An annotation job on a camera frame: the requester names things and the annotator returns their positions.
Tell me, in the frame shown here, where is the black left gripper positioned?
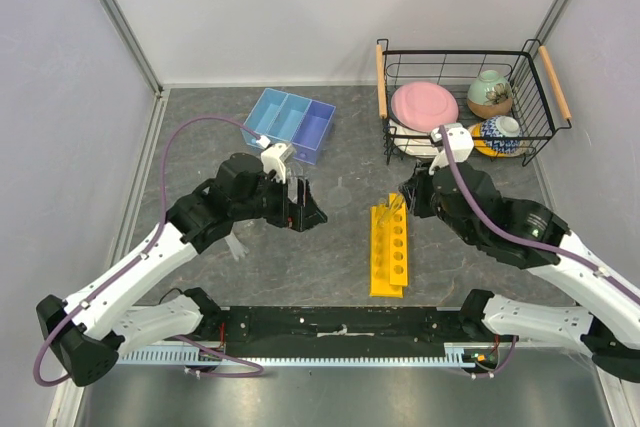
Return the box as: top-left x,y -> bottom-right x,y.
232,169 -> 327,232

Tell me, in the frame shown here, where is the yellow test tube rack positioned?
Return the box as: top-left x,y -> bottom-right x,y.
369,201 -> 409,298

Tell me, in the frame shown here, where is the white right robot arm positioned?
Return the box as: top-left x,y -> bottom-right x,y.
399,163 -> 639,383

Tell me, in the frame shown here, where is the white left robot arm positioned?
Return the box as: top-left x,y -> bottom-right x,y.
33,145 -> 327,387

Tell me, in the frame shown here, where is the white plate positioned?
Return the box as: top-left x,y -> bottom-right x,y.
387,120 -> 440,159

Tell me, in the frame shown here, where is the clear plastic dropper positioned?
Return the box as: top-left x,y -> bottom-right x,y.
225,232 -> 249,262

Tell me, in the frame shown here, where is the pink plate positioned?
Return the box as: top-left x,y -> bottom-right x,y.
391,81 -> 459,132

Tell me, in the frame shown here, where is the blue three-compartment drawer box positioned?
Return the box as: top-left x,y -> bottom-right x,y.
244,88 -> 336,165

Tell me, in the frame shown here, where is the blue white patterned bowl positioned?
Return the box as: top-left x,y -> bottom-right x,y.
481,115 -> 521,153

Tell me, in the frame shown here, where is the green brown ceramic bowl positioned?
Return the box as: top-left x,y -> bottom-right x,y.
467,70 -> 513,119

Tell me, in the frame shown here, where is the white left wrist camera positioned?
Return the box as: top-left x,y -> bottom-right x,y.
256,135 -> 296,184

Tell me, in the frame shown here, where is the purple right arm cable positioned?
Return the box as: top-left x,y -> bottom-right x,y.
437,125 -> 640,381

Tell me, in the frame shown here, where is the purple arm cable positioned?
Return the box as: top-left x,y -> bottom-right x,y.
32,115 -> 266,387
437,125 -> 640,381

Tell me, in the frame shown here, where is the black wire basket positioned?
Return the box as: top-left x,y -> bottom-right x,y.
375,38 -> 572,165

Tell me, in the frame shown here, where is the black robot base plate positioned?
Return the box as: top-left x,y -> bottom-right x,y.
162,287 -> 521,361

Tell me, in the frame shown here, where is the white slotted cable duct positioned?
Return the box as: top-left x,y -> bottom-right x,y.
118,343 -> 475,368

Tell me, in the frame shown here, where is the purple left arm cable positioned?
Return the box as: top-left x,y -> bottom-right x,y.
32,115 -> 266,387

